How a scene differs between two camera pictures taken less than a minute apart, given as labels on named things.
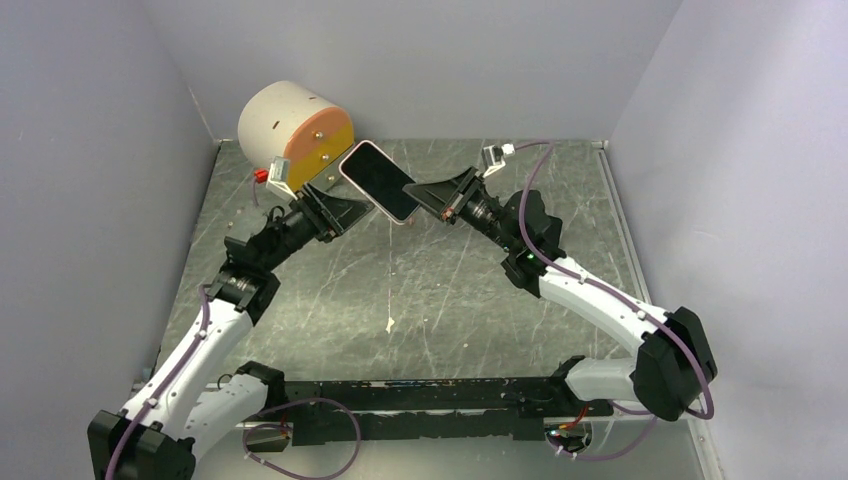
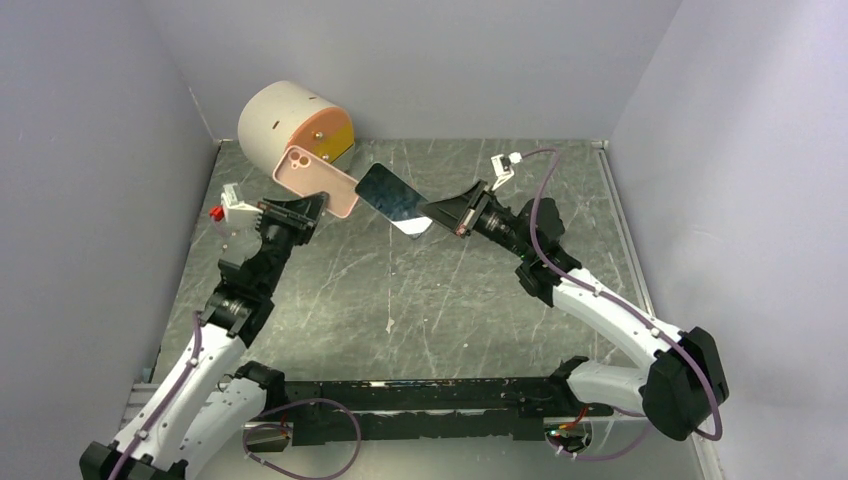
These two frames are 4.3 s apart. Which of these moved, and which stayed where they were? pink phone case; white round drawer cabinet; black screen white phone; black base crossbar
Moved: pink phone case; black screen white phone
Stayed: white round drawer cabinet; black base crossbar
